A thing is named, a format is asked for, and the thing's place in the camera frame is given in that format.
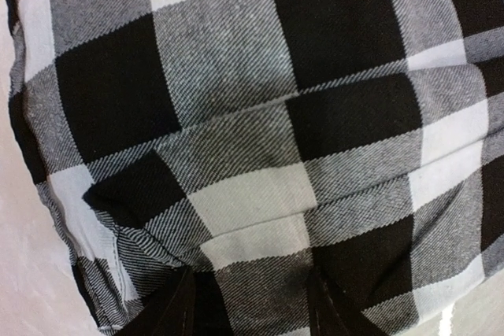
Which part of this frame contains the black white checked shirt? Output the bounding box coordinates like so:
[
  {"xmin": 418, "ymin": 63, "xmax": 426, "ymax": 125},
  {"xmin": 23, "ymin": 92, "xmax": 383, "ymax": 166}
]
[{"xmin": 6, "ymin": 0, "xmax": 503, "ymax": 335}]

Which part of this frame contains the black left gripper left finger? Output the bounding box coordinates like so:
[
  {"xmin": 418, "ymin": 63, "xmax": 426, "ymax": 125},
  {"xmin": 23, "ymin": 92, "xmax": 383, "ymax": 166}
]
[{"xmin": 117, "ymin": 267, "xmax": 196, "ymax": 336}]

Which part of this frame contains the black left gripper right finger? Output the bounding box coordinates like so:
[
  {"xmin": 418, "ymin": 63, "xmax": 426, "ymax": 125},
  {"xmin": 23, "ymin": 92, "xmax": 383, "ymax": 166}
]
[{"xmin": 306, "ymin": 266, "xmax": 387, "ymax": 336}]

